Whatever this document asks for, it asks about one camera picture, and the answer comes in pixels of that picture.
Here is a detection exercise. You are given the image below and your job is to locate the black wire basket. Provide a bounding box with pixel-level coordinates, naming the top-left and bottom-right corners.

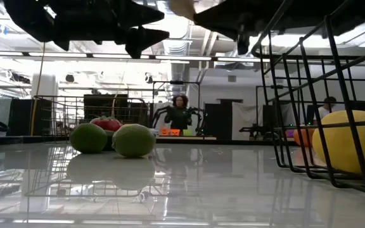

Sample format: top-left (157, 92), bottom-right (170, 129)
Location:
top-left (250, 0), bottom-right (365, 203)

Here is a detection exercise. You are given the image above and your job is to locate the green lime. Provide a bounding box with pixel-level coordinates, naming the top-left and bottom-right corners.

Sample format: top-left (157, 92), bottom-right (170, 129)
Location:
top-left (69, 122), bottom-right (108, 155)
top-left (112, 123), bottom-right (157, 158)

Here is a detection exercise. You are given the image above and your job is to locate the white garlic bulb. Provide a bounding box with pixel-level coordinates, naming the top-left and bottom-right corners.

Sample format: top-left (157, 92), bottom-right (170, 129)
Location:
top-left (169, 0), bottom-right (197, 21)

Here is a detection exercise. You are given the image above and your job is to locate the black shelf unit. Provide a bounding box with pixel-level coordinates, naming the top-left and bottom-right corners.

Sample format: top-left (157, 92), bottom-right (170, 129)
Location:
top-left (83, 94), bottom-right (129, 124)

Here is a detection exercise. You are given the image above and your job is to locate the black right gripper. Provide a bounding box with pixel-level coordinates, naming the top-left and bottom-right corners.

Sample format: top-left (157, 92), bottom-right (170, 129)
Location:
top-left (193, 0), bottom-right (342, 55)

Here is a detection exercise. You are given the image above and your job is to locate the yellow lemon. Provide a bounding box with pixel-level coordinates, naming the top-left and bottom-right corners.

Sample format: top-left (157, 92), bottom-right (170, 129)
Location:
top-left (311, 110), bottom-right (365, 179)

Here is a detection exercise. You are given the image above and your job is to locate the person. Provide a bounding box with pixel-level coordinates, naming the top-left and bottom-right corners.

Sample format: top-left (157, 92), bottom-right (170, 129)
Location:
top-left (164, 94), bottom-right (193, 131)
top-left (315, 96), bottom-right (338, 121)

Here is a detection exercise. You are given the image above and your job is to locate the orange fruit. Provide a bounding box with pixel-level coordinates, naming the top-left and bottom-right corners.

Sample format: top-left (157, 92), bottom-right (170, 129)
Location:
top-left (293, 128), bottom-right (316, 147)

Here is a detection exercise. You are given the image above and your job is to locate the wooden workbench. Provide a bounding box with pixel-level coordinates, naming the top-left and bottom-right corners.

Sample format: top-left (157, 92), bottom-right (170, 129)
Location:
top-left (155, 136), bottom-right (217, 141)

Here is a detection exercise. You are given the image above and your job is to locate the tall black cabinet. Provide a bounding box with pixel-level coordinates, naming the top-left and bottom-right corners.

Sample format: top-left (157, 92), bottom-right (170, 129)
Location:
top-left (203, 98), bottom-right (243, 140)

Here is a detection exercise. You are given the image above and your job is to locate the silver wire basket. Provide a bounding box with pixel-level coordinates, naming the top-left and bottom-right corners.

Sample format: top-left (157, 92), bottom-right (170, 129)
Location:
top-left (33, 94), bottom-right (150, 143)

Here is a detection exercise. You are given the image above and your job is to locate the yellow cable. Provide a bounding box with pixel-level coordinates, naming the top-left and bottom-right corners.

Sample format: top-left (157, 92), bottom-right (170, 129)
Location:
top-left (29, 41), bottom-right (46, 137)

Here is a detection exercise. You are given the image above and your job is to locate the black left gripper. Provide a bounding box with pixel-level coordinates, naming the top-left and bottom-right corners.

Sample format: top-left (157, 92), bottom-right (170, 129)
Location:
top-left (3, 0), bottom-right (170, 60)

